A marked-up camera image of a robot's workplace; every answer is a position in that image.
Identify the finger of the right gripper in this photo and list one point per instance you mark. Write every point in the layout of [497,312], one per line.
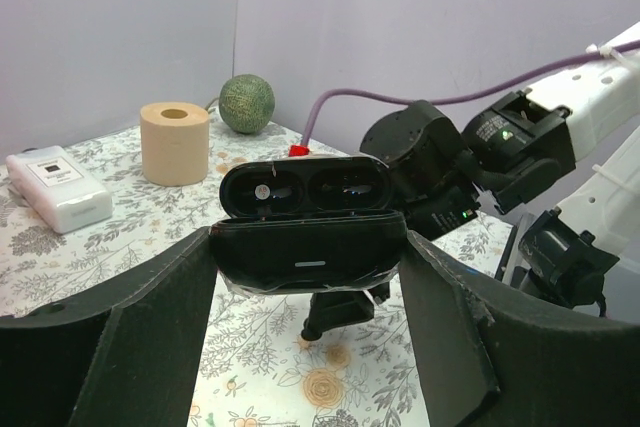
[337,309]

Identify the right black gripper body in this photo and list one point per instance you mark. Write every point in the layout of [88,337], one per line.
[419,146]

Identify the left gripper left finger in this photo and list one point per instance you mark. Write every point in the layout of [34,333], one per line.
[124,352]

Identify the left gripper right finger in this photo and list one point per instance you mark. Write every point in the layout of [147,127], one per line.
[490,355]

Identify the black earbud charging case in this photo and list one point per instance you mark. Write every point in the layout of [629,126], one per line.
[308,224]

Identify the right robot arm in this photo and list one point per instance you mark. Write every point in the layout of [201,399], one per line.
[543,123]

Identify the floral table mat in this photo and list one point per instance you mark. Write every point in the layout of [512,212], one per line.
[254,369]

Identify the white rectangular box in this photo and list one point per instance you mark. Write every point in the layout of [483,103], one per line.
[65,195]

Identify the green melon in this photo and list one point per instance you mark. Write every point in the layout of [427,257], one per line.
[246,103]

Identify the beige toilet paper roll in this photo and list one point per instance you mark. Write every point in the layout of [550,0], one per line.
[174,139]

